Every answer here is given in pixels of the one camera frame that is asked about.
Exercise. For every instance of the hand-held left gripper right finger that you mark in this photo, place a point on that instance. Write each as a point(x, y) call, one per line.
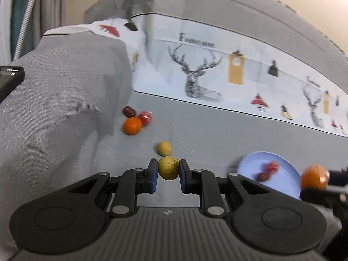
point(183, 176)

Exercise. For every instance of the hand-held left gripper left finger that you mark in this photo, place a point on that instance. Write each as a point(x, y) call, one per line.
point(154, 176)

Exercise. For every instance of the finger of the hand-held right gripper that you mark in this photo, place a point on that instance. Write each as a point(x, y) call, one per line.
point(338, 177)
point(318, 195)

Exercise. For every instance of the yellow-green round fruit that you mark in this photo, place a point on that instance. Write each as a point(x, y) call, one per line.
point(164, 147)
point(168, 168)

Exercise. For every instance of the large orange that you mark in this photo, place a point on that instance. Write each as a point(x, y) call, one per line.
point(314, 176)

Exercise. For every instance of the blue plate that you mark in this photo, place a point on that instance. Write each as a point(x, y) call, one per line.
point(285, 185)

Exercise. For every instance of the red plastic-wrapped fruit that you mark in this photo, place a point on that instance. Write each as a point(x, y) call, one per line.
point(145, 117)
point(272, 166)

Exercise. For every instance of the dark red date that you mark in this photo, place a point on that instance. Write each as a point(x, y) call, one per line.
point(129, 111)
point(263, 176)

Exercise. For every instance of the small orange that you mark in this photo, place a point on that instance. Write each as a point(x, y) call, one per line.
point(133, 126)

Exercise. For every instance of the black smartphone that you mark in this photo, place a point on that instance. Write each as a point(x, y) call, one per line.
point(9, 81)

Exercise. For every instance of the grey curtain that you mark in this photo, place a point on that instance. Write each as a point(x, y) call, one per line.
point(51, 2)

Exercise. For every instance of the teal cloth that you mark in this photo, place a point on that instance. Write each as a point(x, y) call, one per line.
point(21, 13)

